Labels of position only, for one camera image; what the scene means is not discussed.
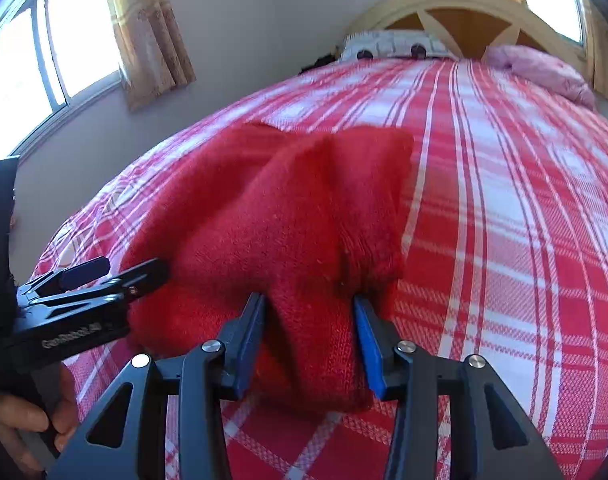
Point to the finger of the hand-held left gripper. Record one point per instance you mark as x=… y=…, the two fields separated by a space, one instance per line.
x=86 y=271
x=144 y=275

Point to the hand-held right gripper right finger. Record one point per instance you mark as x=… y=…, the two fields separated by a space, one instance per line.
x=369 y=350

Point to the cream wooden headboard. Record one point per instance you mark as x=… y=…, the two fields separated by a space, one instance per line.
x=464 y=15

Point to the red white plaid bed sheet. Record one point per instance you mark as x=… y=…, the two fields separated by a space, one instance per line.
x=509 y=260

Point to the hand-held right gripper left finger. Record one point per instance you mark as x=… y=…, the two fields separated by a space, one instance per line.
x=251 y=340

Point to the person's left hand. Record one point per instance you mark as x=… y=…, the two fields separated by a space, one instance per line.
x=19 y=420

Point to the white pillow with dark spots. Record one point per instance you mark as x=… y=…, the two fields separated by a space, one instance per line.
x=384 y=44

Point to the black cloth item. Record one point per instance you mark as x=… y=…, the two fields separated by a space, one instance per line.
x=315 y=62

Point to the large side window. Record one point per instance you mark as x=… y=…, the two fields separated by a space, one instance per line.
x=44 y=45

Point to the red knit sweater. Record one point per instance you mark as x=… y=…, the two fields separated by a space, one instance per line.
x=284 y=220

